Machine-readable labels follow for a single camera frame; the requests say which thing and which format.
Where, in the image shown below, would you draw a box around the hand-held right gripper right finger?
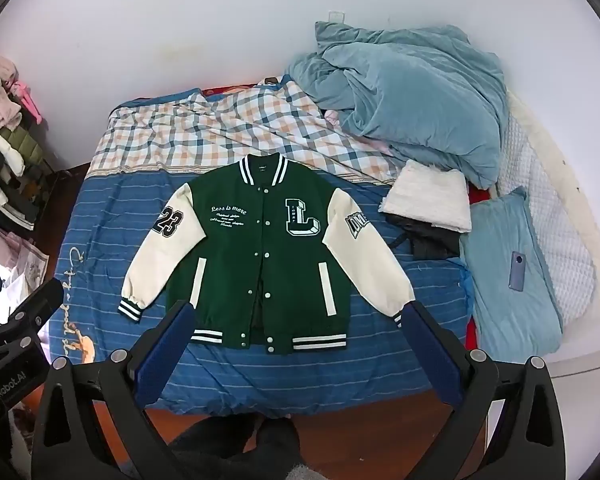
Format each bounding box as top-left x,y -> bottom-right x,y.
402,301 -> 566,480

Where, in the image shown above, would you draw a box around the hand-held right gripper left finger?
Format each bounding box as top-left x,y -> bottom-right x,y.
30,301 -> 197,480

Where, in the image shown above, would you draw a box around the green varsity jacket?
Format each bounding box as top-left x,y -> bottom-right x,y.
118,154 -> 416,357

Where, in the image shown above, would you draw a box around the pile of clothes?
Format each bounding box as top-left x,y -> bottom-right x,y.
0,57 -> 56,231

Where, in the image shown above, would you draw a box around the white printed cloth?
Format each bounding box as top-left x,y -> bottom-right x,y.
0,225 -> 51,331

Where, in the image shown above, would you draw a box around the light blue pillow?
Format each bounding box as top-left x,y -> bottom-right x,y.
459,186 -> 563,361

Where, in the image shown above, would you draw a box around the black garment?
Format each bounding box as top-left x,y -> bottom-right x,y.
385,215 -> 463,261

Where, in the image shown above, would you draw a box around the person's dark trousers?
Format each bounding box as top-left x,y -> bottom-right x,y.
170,415 -> 301,480

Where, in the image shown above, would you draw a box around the blue striped bed sheet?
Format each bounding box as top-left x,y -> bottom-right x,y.
47,160 -> 473,418

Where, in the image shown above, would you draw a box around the blue smartphone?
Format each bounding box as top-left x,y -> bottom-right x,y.
509,251 -> 528,292

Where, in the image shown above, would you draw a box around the white fluffy cloth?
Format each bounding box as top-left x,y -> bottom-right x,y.
382,159 -> 473,233

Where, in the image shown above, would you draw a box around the white quilted mattress cover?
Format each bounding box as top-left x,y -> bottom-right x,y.
495,90 -> 600,356

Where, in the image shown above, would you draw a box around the checked quilt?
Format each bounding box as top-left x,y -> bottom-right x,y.
87,76 -> 411,186

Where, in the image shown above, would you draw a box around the teal duvet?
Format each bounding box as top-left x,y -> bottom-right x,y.
285,21 -> 511,191

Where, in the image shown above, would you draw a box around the white bed frame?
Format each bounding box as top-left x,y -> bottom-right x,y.
547,340 -> 600,461

